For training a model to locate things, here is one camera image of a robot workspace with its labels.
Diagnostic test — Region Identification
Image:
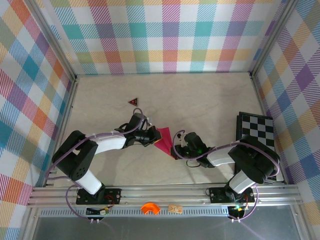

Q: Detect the magenta cloth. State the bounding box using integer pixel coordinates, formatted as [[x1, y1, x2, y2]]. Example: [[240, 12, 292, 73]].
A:
[[153, 126, 176, 160]]

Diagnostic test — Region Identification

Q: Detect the small wooden tag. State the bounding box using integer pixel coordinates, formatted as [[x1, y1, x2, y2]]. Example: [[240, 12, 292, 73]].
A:
[[167, 204, 183, 214]]

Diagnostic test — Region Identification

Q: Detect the black and grey checkerboard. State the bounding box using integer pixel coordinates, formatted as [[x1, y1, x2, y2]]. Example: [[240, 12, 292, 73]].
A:
[[234, 111, 285, 185]]

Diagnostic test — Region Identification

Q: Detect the grey metal panel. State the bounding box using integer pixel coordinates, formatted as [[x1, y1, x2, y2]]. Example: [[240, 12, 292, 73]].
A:
[[31, 216, 305, 240]]

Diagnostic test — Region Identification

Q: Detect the small circuit board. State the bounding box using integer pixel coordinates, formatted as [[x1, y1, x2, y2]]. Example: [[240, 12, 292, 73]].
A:
[[227, 204, 249, 219]]

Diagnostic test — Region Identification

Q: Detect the small green connector module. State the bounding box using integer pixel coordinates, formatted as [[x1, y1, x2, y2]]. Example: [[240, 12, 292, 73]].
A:
[[85, 206, 111, 216]]

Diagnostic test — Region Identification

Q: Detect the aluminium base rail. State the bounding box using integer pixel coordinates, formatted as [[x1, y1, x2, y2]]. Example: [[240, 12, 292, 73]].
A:
[[26, 183, 302, 208]]

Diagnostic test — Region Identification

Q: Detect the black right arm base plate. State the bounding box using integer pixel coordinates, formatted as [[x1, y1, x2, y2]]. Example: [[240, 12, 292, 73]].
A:
[[208, 186, 256, 204]]

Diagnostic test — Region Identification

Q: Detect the orange plastic bracket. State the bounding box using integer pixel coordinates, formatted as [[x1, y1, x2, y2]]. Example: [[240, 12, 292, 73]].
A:
[[140, 202, 161, 216]]

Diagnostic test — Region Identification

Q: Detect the slotted metal cable duct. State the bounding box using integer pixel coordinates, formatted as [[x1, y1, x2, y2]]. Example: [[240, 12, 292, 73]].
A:
[[39, 206, 231, 218]]

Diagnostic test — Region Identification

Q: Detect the aluminium side rail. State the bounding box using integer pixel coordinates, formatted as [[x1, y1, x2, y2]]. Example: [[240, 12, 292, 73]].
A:
[[42, 76, 80, 188], [249, 72, 288, 186]]

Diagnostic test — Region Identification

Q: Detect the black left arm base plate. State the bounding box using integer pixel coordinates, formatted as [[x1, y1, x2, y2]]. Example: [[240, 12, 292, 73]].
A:
[[75, 187, 123, 206]]

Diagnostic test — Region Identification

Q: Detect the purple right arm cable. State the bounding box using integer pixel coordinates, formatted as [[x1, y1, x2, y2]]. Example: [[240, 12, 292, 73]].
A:
[[173, 129, 280, 222]]

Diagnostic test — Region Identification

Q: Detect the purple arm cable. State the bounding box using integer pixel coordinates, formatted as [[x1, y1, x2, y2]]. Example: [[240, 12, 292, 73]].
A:
[[46, 107, 151, 222], [173, 129, 280, 222]]

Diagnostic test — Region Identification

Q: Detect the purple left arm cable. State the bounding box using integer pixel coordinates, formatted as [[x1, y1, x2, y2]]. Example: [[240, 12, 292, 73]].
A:
[[46, 107, 151, 222]]

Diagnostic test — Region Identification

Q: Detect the aluminium frame post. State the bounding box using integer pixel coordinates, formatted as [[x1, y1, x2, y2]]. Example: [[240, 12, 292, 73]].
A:
[[24, 0, 78, 81], [248, 0, 302, 78]]

